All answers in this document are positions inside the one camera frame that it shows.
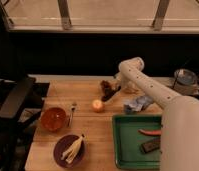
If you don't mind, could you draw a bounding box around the black dish brush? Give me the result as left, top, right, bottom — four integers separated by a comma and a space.
101, 86, 121, 102

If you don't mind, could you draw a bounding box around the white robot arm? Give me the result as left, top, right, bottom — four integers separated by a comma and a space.
118, 57, 199, 171

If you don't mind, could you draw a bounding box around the green plastic tray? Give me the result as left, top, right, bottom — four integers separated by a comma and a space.
112, 115, 161, 170

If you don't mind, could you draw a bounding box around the dark grape bunch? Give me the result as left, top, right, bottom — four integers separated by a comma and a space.
100, 80, 113, 94

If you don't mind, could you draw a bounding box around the blue crumpled cloth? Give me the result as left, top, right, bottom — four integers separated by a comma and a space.
123, 95, 154, 114

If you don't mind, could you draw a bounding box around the orange fruit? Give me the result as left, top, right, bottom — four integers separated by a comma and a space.
92, 100, 104, 112

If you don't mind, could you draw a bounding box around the metal fork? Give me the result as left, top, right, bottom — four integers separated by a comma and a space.
68, 102, 77, 127

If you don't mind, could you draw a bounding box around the grey bowl with blue lid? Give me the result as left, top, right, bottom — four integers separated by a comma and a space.
174, 69, 197, 86

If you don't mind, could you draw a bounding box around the black rectangular sponge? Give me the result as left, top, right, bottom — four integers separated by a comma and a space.
141, 138, 160, 154

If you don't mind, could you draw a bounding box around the orange bowl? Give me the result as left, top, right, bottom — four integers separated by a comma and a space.
41, 107, 66, 132

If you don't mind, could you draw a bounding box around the peeled banana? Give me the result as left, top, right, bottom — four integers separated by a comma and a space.
61, 135, 84, 164

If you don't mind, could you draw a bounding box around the purple plate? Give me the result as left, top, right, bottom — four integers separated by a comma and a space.
53, 134, 85, 169

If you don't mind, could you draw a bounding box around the black office chair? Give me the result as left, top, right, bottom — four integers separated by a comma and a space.
0, 77, 43, 169

